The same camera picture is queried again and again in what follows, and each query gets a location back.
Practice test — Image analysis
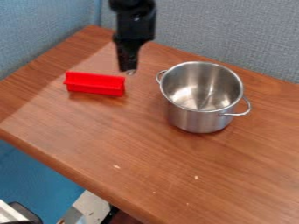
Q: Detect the white object at corner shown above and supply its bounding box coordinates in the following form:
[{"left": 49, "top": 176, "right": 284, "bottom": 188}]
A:
[{"left": 0, "top": 199, "right": 29, "bottom": 224}]

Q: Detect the red rectangular block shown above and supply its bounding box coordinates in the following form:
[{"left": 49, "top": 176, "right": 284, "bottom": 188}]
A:
[{"left": 63, "top": 71, "right": 125, "bottom": 96}]

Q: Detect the stainless steel pot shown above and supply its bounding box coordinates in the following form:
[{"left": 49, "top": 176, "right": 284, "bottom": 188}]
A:
[{"left": 155, "top": 61, "right": 252, "bottom": 133}]

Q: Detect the black chair part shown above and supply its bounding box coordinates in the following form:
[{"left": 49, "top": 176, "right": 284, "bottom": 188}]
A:
[{"left": 7, "top": 201, "right": 43, "bottom": 224}]

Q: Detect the white table leg bracket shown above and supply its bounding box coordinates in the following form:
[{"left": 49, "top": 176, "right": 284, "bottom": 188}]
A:
[{"left": 57, "top": 191, "right": 109, "bottom": 224}]

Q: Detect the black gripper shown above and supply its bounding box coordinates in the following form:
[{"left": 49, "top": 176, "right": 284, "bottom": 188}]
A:
[{"left": 108, "top": 0, "right": 156, "bottom": 75}]

